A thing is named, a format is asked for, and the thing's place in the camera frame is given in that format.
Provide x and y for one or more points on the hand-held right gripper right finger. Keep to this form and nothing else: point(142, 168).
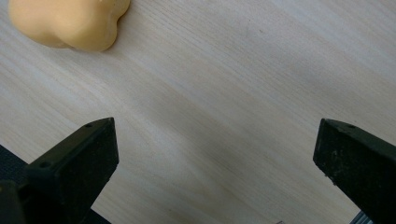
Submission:
point(358, 165)

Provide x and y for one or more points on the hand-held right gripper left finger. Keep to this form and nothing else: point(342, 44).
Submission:
point(74, 161)

